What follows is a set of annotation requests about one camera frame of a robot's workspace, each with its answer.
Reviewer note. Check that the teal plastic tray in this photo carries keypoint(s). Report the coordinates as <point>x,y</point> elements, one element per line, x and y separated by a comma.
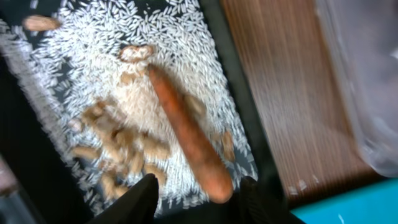
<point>373,204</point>

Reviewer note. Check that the rice and peanut scraps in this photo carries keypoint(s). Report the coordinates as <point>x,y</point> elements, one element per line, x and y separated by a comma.
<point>67,55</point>

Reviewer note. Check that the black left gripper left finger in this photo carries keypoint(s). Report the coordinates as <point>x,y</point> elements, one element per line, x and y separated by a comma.
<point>136,206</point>

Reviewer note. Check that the clear plastic bin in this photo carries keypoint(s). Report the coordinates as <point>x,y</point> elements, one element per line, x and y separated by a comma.
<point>362,39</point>

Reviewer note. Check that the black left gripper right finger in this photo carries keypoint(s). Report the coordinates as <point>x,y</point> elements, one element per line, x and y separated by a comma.
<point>257,208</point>

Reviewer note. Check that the black tray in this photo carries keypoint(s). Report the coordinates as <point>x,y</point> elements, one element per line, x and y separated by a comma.
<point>49,193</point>

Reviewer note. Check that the orange carrot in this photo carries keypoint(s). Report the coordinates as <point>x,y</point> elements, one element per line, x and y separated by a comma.
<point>206,165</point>

